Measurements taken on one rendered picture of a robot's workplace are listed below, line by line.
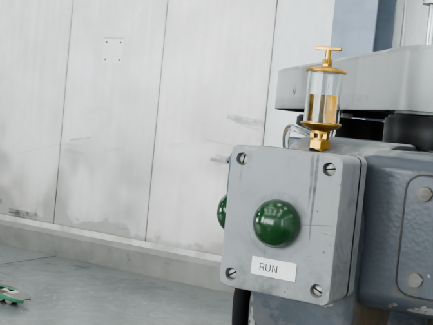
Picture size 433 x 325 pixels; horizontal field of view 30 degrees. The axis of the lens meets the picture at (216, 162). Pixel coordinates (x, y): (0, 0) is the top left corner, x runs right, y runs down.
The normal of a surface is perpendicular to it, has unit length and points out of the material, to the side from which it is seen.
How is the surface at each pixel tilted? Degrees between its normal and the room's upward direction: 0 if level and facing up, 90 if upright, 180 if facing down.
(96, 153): 90
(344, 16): 90
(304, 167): 90
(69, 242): 90
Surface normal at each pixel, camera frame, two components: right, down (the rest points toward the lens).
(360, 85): -0.98, -0.09
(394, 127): -0.91, -0.07
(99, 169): -0.48, 0.00
